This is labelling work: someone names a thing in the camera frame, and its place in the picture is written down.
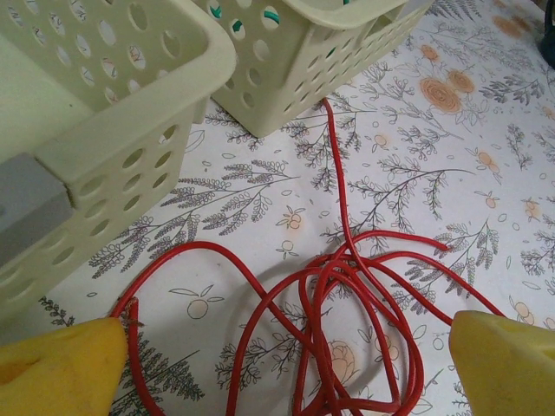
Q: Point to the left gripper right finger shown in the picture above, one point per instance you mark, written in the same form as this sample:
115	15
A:
511	368

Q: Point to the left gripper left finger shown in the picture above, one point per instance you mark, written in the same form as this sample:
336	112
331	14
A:
56	372

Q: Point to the floral tablecloth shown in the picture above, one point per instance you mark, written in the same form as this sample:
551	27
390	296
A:
455	208

